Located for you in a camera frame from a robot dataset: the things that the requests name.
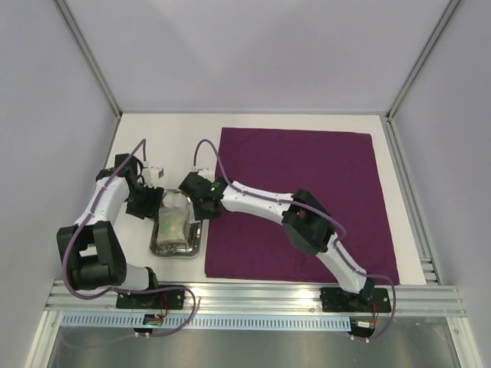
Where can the green gauze packet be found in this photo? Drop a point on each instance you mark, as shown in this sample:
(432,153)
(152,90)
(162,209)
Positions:
(171,234)
(173,218)

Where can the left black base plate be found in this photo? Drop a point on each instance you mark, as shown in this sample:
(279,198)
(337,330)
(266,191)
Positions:
(165,298)

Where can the right aluminium frame post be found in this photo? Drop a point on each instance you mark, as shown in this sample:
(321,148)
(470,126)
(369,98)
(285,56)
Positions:
(443,22)

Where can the aluminium frame post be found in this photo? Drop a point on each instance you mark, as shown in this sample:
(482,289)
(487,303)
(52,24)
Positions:
(443,22)
(70,21)

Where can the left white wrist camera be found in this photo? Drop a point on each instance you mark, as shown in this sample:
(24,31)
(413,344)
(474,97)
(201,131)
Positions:
(152,175)

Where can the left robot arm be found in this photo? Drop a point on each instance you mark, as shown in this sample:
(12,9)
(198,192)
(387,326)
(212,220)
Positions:
(93,262)

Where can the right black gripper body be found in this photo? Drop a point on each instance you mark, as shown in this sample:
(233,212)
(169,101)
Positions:
(199,207)

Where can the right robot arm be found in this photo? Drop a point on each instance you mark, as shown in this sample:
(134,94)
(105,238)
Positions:
(307,224)

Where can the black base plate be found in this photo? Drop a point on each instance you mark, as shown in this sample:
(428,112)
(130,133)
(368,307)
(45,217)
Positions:
(337,300)
(165,298)

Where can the purple surgical drape cloth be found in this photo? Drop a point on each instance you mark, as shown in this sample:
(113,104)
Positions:
(338,168)

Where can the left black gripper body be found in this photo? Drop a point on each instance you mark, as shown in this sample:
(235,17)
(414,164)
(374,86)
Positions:
(143,202)

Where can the left aluminium frame post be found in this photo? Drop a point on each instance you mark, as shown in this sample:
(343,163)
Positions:
(70,21)

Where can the stainless steel instrument tray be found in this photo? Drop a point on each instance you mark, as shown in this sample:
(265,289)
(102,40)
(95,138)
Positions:
(188,249)

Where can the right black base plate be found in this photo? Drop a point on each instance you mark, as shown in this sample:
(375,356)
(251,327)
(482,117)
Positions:
(337,300)

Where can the white slotted cable duct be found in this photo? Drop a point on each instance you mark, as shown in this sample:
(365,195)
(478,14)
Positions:
(207,321)

